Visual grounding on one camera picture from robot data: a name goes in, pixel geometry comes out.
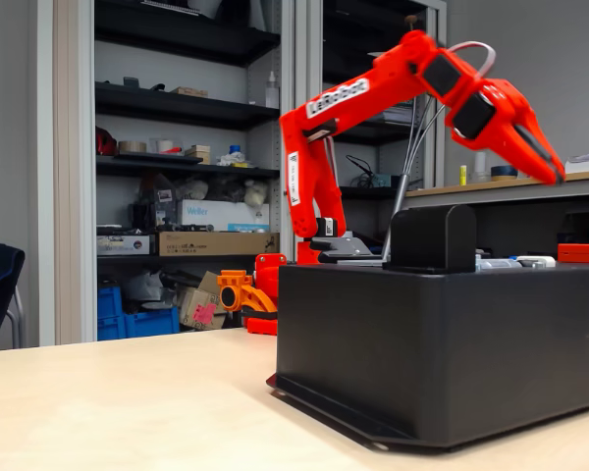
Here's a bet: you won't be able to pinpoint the wooden top desk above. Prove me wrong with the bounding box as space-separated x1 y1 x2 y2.
404 169 589 264

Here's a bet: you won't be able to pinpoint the black tangled cables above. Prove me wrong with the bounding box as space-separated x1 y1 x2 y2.
346 154 392 190

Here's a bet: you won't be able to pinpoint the white plush toy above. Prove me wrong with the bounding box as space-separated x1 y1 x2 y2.
243 179 270 207

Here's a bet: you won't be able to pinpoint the white servo cable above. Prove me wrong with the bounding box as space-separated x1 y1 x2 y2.
449 41 497 79

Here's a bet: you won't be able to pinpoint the white Weller box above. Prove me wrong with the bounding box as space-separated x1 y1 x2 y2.
178 198 271 234

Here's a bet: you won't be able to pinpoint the clear container white roll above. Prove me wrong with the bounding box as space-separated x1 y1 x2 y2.
149 137 184 156

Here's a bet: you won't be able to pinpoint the tall blue plastic crate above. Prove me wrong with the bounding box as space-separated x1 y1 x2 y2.
96 286 125 341

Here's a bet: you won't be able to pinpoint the red display module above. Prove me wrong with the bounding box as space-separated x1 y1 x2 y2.
557 243 589 266

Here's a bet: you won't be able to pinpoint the clear plastic bottle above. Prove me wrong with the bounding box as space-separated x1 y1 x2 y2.
264 71 280 109

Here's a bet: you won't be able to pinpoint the red helmet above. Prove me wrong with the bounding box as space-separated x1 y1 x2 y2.
95 126 120 157

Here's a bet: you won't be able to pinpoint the black cable bracket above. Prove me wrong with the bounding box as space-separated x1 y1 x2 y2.
307 235 384 265

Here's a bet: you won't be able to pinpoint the grey metal shelf cabinet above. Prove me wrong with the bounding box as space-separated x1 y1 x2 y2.
28 0 295 344
294 0 448 261

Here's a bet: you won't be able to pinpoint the clear plastic bag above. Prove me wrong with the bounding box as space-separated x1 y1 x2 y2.
125 269 178 310

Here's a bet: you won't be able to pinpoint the black device in bag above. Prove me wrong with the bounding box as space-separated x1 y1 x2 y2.
130 174 179 232

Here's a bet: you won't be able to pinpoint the long brown cardboard box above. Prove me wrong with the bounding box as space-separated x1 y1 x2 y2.
155 231 281 257

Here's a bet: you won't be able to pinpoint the black task board box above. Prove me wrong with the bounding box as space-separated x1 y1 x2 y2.
266 262 589 451

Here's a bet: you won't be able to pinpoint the metal coat stand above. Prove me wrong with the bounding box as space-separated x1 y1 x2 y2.
380 14 448 261

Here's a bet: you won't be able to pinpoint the white crumpled cloth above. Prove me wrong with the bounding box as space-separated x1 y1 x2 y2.
216 150 250 169

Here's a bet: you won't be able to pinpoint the cardboard box pink label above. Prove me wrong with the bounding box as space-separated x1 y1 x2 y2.
178 271 227 331

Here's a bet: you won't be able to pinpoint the white probe plug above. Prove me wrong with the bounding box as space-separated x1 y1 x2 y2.
515 254 557 270

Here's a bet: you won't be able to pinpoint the low blue plastic crate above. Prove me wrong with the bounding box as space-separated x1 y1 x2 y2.
122 306 181 340

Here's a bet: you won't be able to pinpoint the white printed box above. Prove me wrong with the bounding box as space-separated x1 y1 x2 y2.
96 234 157 256

